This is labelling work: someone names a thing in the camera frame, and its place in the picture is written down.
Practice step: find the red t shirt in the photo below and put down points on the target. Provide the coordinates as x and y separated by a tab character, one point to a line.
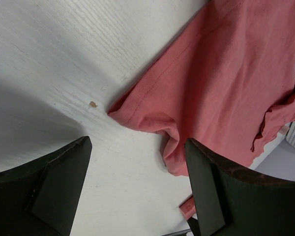
228	81

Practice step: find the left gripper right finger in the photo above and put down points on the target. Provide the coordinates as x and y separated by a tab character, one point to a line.
233	200

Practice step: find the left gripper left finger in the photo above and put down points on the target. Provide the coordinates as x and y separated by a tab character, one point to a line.
40	198

